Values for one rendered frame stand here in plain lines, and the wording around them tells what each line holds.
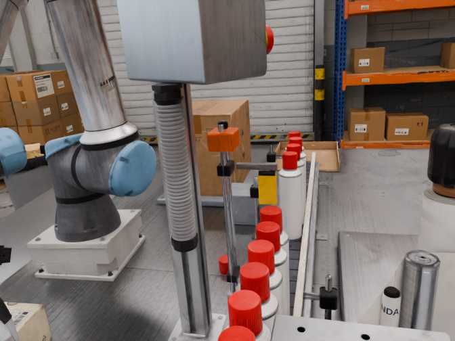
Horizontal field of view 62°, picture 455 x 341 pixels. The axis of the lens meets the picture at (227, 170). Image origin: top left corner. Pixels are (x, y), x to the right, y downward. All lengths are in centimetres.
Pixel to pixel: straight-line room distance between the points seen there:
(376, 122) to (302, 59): 121
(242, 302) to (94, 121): 50
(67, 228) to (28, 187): 227
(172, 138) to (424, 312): 36
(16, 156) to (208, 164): 68
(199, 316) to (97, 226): 34
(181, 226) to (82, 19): 43
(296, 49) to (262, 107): 83
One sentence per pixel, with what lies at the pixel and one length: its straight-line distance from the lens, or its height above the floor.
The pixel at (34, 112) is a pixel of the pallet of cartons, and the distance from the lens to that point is 434.
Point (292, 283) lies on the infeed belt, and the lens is 77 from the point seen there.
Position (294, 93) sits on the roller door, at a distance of 498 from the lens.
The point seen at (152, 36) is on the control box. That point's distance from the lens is 47.
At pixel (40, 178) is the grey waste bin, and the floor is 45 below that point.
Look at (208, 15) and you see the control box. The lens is 40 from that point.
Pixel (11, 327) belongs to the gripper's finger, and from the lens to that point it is 72.
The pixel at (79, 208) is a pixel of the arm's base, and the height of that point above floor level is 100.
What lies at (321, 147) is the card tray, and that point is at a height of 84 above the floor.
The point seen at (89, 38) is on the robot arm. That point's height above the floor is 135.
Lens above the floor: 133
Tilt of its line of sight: 19 degrees down
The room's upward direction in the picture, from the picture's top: 4 degrees counter-clockwise
